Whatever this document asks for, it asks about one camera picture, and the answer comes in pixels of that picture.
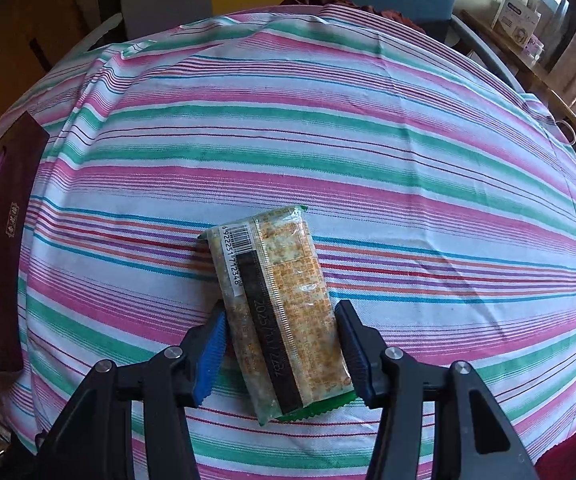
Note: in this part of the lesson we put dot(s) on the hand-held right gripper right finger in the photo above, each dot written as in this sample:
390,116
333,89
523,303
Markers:
355,360

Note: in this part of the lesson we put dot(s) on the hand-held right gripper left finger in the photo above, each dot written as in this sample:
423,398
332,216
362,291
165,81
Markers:
210,360

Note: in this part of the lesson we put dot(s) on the clear cracker packet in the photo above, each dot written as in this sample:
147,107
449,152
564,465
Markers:
278,310

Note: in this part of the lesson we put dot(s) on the gold metal tin box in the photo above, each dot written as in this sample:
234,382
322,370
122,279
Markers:
3,240

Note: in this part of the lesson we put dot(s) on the striped tablecloth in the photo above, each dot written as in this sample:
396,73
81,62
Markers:
368,160

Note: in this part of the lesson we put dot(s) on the wooden desk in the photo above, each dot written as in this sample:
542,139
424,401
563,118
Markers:
533,80

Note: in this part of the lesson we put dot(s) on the small pink white jar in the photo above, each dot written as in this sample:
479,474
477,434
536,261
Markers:
534,47

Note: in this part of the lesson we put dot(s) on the wooden wardrobe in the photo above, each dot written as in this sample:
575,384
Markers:
18,35

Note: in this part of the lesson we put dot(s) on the white printed box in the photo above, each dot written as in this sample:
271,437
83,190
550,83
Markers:
515,15

